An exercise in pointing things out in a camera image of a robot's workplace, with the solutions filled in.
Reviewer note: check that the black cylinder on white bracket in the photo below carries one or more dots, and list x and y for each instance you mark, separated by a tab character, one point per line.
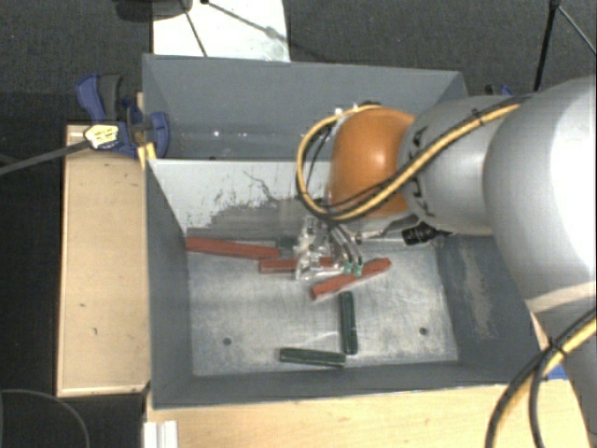
420	234

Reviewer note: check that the pale wood flat board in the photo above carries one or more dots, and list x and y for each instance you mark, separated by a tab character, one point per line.
105	269

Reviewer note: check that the red-brown flat block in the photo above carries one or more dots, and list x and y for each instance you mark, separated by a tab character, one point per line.
228	247
277	265
336	284

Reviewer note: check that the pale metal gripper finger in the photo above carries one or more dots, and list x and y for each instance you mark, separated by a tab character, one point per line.
301	258
309	275

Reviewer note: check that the grey metal bin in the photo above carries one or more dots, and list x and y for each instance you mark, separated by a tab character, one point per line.
261	315

